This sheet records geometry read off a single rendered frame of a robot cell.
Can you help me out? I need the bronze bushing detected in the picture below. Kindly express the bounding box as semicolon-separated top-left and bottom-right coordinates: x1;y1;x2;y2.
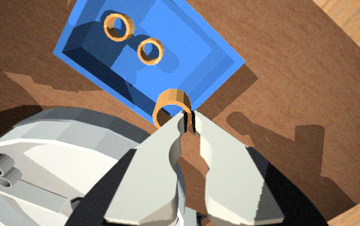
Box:
153;89;192;129
138;38;164;65
104;14;135;41

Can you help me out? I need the grey metal ring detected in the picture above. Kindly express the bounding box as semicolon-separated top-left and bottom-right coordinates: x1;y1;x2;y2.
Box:
0;167;23;188
0;154;15;176

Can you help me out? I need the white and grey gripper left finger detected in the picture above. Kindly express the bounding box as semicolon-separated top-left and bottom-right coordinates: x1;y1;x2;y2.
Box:
64;110;188;226

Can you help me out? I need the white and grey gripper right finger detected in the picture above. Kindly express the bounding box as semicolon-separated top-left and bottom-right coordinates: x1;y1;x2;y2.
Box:
191;109;329;226

